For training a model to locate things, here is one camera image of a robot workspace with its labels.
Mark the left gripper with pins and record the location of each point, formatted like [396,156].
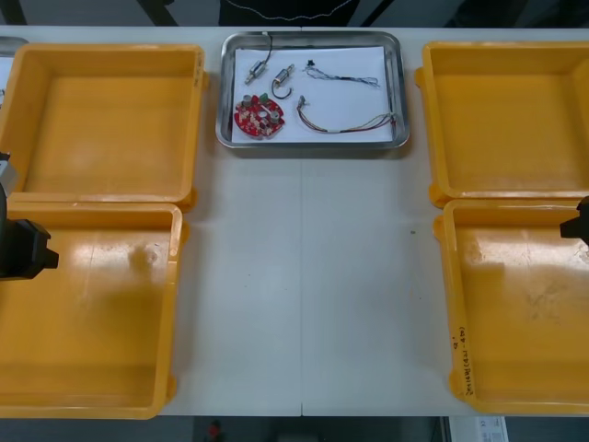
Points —
[23,248]

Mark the white paper sheet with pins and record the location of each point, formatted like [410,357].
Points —
[349,106]

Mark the yellow-orange plastic bin with handwriting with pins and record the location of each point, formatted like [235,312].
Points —
[524,331]

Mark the round red circuit board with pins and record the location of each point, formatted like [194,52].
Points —
[250,122]

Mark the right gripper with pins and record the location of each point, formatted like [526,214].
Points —
[583,221]

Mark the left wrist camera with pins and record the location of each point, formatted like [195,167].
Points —
[6,172]

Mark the steel tray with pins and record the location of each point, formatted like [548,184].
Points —
[11,44]
[225,92]

